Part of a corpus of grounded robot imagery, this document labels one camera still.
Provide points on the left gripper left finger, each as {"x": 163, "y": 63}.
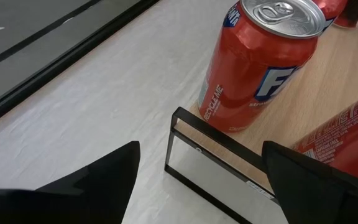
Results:
{"x": 73, "y": 202}

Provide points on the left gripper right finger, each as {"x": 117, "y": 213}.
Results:
{"x": 322, "y": 199}

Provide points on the red Fanta can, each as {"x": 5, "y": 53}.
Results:
{"x": 334, "y": 9}
{"x": 353, "y": 140}
{"x": 253, "y": 68}

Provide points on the red Coke Zero can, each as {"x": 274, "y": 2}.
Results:
{"x": 346, "y": 23}

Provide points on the wooden shelf with black frame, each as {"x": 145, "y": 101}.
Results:
{"x": 331, "y": 93}

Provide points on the black metal table frame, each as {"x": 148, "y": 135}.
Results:
{"x": 57, "y": 63}

